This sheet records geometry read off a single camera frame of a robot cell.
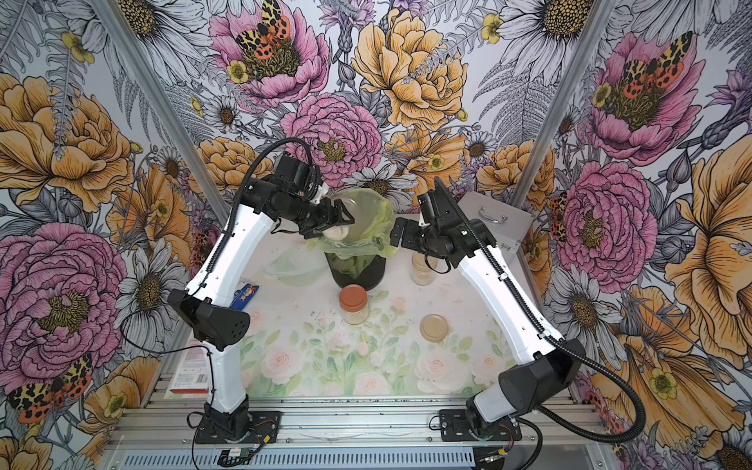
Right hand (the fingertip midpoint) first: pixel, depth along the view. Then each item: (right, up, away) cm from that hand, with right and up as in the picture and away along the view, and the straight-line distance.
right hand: (406, 244), depth 75 cm
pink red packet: (-56, -35, +4) cm, 66 cm away
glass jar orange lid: (-14, -17, +10) cm, 24 cm away
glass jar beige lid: (+6, -8, +21) cm, 24 cm away
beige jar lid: (+10, -26, +17) cm, 33 cm away
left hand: (-17, +3, +1) cm, 17 cm away
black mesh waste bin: (-10, -11, +22) cm, 26 cm away
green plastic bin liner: (-9, +3, +15) cm, 18 cm away
